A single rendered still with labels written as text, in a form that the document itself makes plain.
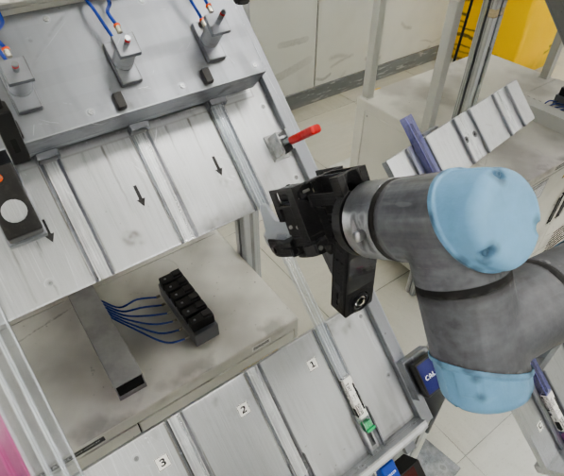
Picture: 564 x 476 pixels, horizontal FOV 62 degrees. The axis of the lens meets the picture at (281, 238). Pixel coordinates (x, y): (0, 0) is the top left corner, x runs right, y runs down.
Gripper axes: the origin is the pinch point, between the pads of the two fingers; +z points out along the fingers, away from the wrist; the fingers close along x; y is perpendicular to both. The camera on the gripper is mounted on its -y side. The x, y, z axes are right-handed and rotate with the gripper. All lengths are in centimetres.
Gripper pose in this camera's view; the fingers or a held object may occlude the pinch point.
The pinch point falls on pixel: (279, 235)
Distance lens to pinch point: 63.7
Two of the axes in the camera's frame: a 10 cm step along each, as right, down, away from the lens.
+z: -4.8, -0.2, 8.8
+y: -3.4, -9.2, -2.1
